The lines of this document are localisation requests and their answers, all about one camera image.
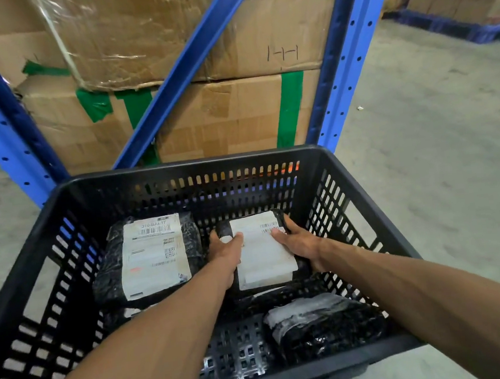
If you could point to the person's right thumb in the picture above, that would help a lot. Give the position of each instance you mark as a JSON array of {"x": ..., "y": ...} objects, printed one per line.
[{"x": 282, "y": 239}]

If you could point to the person's left thumb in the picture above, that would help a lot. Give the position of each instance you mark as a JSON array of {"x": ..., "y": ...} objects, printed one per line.
[{"x": 232, "y": 242}]

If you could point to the cardboard box clear wrap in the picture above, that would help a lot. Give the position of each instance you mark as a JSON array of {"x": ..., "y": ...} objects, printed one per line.
[{"x": 197, "y": 27}]

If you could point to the black parcel clear tape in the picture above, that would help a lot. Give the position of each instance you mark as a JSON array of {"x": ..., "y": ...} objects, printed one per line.
[{"x": 324, "y": 324}]

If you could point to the large black parcel white label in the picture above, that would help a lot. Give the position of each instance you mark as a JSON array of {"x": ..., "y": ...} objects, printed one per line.
[{"x": 150, "y": 257}]

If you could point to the person's right hand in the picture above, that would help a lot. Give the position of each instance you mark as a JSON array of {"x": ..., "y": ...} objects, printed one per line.
[{"x": 302, "y": 246}]

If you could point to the person's left hand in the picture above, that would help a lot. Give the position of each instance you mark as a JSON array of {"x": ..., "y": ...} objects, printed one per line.
[{"x": 224, "y": 257}]

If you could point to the person's left forearm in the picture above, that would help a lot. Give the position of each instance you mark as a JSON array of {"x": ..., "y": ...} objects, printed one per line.
[{"x": 129, "y": 351}]

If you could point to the person's right forearm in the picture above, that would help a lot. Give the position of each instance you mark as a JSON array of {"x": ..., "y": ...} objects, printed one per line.
[{"x": 436, "y": 305}]

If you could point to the cardboard box green tape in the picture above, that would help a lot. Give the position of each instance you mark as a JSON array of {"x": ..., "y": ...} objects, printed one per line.
[{"x": 224, "y": 116}]

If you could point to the small black parcel white label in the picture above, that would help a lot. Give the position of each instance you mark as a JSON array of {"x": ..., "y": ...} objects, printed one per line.
[{"x": 261, "y": 250}]

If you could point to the blue plastic pallet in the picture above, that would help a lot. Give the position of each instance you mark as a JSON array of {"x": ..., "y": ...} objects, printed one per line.
[{"x": 451, "y": 25}]

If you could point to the plain cardboard box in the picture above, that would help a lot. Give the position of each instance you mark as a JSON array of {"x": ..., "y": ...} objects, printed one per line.
[{"x": 7, "y": 39}]

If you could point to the black plastic crate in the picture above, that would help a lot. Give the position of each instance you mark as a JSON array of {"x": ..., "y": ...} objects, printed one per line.
[{"x": 183, "y": 229}]

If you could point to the blue metal shelving rack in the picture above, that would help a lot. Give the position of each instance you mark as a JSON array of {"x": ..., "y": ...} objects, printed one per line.
[{"x": 201, "y": 67}]

